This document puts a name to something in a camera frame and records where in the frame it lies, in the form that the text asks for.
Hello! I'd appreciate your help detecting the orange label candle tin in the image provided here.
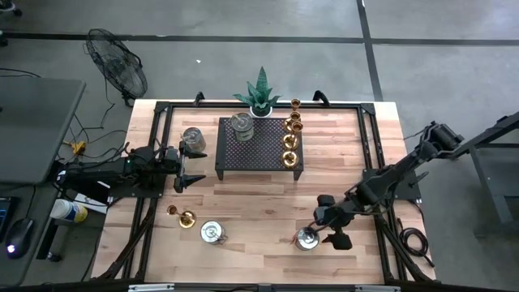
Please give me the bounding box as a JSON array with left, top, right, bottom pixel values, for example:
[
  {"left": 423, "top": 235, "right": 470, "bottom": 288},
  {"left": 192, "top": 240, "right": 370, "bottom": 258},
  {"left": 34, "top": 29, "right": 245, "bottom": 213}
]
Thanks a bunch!
[{"left": 294, "top": 225, "right": 321, "bottom": 251}]

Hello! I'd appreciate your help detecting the silver metal bracket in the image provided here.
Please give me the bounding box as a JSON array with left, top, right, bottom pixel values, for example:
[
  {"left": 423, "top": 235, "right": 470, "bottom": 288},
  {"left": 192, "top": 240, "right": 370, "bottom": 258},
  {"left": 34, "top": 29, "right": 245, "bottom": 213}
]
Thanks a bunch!
[
  {"left": 128, "top": 283, "right": 175, "bottom": 292},
  {"left": 355, "top": 285, "right": 401, "bottom": 292}
]

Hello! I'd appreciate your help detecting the black floor fan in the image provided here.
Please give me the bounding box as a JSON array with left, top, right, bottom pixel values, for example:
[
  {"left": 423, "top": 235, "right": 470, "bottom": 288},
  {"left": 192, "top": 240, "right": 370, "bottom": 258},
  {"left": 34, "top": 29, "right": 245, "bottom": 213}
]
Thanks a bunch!
[{"left": 84, "top": 28, "right": 149, "bottom": 107}]

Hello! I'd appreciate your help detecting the tall gold candlestick holder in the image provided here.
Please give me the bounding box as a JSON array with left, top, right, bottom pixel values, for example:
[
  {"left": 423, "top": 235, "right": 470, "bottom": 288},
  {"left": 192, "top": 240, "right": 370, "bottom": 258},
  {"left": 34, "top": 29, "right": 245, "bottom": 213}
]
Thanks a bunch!
[{"left": 281, "top": 120, "right": 304, "bottom": 169}]

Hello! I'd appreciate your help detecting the ribbed silver candle tin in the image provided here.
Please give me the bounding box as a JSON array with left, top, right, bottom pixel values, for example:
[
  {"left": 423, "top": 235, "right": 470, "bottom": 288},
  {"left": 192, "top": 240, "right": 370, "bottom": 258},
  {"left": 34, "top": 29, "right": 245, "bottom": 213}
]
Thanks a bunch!
[{"left": 181, "top": 127, "right": 208, "bottom": 154}]

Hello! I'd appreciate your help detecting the snake plant in white pot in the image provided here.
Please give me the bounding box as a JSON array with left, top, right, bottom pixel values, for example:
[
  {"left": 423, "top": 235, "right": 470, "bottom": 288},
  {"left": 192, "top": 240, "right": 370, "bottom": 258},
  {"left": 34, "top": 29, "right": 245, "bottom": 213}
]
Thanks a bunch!
[{"left": 233, "top": 66, "right": 284, "bottom": 118}]

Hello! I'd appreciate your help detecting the black computer mouse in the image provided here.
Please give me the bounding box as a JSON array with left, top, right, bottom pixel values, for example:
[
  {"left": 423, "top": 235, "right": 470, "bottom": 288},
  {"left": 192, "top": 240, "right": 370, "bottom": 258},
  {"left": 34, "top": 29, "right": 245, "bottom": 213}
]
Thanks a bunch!
[{"left": 3, "top": 217, "right": 36, "bottom": 260}]

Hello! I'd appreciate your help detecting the dark grey desk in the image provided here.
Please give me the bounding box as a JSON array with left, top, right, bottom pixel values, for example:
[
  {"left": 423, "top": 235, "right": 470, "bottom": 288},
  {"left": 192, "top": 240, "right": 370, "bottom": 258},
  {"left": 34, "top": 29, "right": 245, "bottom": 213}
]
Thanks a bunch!
[{"left": 0, "top": 182, "right": 62, "bottom": 287}]

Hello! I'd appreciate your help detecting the yellow power plug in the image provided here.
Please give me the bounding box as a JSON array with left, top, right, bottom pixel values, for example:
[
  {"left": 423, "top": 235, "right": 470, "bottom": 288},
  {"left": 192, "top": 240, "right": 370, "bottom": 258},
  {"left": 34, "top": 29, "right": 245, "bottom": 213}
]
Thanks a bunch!
[{"left": 62, "top": 140, "right": 88, "bottom": 156}]

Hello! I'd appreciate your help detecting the green label candle tin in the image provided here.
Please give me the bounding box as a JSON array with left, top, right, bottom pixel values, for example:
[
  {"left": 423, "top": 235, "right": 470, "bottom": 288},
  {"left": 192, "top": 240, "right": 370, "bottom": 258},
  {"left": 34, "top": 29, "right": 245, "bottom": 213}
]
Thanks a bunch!
[{"left": 229, "top": 112, "right": 255, "bottom": 142}]

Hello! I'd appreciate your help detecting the black perforated metal stand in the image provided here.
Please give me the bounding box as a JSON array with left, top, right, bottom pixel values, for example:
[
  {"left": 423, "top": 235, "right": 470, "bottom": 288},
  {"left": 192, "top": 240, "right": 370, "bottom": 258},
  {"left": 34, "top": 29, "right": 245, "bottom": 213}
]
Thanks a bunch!
[{"left": 213, "top": 116, "right": 305, "bottom": 182}]

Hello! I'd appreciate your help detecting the black table rail frame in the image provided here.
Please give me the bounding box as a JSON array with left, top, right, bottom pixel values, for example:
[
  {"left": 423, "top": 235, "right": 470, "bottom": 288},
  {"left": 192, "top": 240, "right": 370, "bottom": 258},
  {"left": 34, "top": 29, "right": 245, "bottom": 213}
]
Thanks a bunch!
[{"left": 92, "top": 91, "right": 437, "bottom": 285}]

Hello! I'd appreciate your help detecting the laptop with blue screen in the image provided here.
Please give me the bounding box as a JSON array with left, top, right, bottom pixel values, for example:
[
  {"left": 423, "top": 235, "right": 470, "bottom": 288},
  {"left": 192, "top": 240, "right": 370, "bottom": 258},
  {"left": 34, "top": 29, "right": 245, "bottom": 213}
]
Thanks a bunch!
[{"left": 0, "top": 196, "right": 19, "bottom": 243}]

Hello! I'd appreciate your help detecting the white wipes canister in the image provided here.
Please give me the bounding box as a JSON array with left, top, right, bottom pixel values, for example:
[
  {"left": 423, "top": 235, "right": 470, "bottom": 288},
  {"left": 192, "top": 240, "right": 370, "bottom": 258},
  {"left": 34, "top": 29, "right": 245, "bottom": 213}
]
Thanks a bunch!
[{"left": 49, "top": 198, "right": 89, "bottom": 224}]

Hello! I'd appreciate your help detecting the coiled black cable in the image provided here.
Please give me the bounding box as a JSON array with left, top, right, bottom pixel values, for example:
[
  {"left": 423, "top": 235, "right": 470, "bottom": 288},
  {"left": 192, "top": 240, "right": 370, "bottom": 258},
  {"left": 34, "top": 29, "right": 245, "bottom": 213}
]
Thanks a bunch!
[{"left": 398, "top": 217, "right": 436, "bottom": 268}]

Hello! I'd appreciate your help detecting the jasmine musk scented candle tin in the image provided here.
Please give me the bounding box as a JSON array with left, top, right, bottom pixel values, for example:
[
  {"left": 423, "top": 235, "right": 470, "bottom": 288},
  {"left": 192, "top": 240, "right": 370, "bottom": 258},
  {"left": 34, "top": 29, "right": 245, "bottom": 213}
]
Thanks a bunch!
[{"left": 199, "top": 220, "right": 229, "bottom": 246}]

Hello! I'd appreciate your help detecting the white paper sheet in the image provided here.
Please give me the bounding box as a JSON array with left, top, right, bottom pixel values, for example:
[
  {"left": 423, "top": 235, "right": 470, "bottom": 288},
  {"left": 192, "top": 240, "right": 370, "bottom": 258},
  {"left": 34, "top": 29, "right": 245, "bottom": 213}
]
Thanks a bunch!
[{"left": 75, "top": 193, "right": 109, "bottom": 214}]

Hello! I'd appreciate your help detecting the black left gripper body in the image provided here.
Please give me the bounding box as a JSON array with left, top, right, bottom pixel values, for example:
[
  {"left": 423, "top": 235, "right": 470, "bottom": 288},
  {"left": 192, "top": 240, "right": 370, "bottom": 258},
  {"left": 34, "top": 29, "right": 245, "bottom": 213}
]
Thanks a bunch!
[{"left": 161, "top": 146, "right": 184, "bottom": 176}]

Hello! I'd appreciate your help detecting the black controller box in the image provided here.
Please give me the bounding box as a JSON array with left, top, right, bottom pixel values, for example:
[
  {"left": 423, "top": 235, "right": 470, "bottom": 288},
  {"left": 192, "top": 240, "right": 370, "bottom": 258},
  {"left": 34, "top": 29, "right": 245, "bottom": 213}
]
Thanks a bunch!
[{"left": 60, "top": 178, "right": 111, "bottom": 204}]

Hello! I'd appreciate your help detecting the black metal table frame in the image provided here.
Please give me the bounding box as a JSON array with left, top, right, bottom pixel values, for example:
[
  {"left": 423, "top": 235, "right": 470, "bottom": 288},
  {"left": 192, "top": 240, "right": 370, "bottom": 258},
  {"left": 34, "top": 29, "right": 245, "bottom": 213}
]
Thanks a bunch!
[{"left": 453, "top": 111, "right": 519, "bottom": 237}]

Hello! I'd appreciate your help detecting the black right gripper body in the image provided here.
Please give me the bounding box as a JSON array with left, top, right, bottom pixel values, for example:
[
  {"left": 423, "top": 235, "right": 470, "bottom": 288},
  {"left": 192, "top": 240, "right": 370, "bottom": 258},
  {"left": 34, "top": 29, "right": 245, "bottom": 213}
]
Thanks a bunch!
[{"left": 330, "top": 198, "right": 360, "bottom": 229}]

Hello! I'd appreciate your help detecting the black chair base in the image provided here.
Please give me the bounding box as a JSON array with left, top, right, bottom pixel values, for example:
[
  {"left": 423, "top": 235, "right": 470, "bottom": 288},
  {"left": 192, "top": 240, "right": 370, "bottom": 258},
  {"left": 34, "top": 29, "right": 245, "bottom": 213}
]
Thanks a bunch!
[{"left": 0, "top": 1, "right": 24, "bottom": 17}]

